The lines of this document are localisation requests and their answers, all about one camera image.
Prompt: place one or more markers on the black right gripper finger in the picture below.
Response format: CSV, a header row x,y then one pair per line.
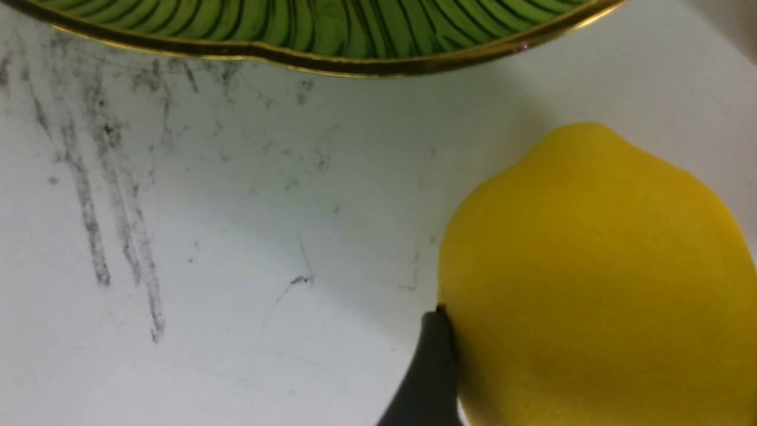
x,y
428,393

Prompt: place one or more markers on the yellow toy lemon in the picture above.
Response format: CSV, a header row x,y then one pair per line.
x,y
595,284

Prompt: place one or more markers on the green leaf-shaped glass plate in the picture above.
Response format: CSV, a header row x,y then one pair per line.
x,y
375,39

